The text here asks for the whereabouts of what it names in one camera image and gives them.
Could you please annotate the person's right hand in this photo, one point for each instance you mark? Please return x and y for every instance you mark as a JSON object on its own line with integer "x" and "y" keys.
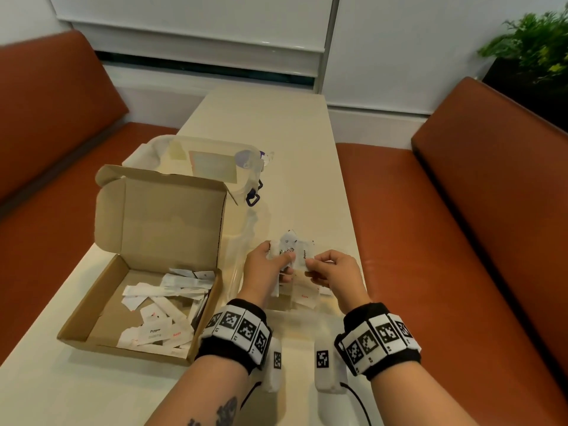
{"x": 344, "y": 279}

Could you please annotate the person's left hand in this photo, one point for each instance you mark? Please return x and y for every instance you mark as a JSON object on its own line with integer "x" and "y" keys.
{"x": 259, "y": 275}

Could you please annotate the clear compartment tray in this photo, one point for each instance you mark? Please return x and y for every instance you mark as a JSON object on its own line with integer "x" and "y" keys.
{"x": 288, "y": 306}

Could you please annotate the sorted sachets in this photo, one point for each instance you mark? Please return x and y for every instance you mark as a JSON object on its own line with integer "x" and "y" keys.
{"x": 305, "y": 297}

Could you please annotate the brown cardboard box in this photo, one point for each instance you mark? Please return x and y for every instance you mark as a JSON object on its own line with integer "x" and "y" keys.
{"x": 164, "y": 217}

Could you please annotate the pile of white sachets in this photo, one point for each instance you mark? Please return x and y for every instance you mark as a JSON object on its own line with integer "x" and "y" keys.
{"x": 155, "y": 332}

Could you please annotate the person's right forearm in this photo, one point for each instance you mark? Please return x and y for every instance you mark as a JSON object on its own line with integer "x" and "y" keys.
{"x": 417, "y": 399}

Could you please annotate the person's left forearm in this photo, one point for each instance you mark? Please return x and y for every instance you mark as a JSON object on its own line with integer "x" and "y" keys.
{"x": 199, "y": 394}

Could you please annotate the clear lidded plastic container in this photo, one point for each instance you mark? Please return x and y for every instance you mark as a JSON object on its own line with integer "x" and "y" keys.
{"x": 208, "y": 166}

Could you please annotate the orange leather bench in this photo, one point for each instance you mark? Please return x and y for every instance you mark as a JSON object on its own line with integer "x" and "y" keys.
{"x": 44, "y": 128}
{"x": 466, "y": 239}

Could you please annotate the black planter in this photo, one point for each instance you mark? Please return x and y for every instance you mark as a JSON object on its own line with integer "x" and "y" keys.
{"x": 523, "y": 93}

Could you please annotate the white roller blind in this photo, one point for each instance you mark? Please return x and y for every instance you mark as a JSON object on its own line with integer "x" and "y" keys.
{"x": 199, "y": 17}

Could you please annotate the green leafy plant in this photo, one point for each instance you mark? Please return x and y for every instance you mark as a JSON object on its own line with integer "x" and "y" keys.
{"x": 532, "y": 44}

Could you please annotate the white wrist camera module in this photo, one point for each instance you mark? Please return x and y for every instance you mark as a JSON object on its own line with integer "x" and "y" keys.
{"x": 276, "y": 361}
{"x": 324, "y": 359}

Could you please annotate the grey window frame post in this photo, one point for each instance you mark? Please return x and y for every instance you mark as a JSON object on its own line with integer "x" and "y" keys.
{"x": 330, "y": 31}

